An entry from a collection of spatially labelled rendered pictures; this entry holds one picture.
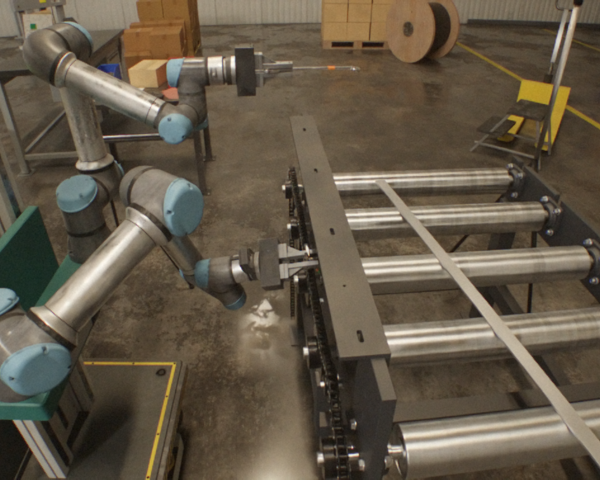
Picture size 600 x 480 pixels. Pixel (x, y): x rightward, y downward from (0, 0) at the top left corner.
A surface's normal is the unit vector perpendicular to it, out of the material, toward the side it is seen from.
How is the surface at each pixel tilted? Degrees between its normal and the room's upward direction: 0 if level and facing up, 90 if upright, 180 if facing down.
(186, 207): 87
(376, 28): 90
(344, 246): 0
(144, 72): 90
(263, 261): 37
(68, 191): 7
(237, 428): 0
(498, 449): 48
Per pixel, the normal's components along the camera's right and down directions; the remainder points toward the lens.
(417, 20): -0.83, 0.32
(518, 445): 0.07, -0.14
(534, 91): -0.52, 0.48
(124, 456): 0.00, -0.83
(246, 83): 0.09, 0.56
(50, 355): 0.71, 0.44
